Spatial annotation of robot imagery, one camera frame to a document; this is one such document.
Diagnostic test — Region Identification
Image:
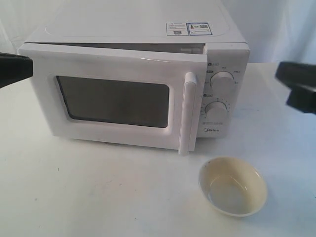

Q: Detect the cream ceramic bowl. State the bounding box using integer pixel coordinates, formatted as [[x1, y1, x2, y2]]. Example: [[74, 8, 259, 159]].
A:
[[198, 157, 268, 217]]

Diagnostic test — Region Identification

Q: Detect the white microwave door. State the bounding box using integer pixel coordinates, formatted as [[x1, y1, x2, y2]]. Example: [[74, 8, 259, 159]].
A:
[[19, 43, 207, 155]]

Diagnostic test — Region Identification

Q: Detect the white upper microwave knob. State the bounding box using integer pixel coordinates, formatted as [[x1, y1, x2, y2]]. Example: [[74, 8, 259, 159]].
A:
[[210, 71, 235, 94]]

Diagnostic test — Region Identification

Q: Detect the white microwave knob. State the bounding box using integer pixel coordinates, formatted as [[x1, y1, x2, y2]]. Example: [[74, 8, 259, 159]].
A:
[[205, 101, 228, 121], [210, 71, 235, 94]]

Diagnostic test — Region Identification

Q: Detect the white lower microwave knob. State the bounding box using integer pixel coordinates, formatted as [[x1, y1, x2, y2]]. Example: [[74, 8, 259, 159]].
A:
[[205, 101, 228, 121]]

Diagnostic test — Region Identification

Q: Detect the white Midea microwave oven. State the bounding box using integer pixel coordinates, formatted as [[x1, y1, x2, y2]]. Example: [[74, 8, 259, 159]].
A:
[[22, 0, 250, 139]]

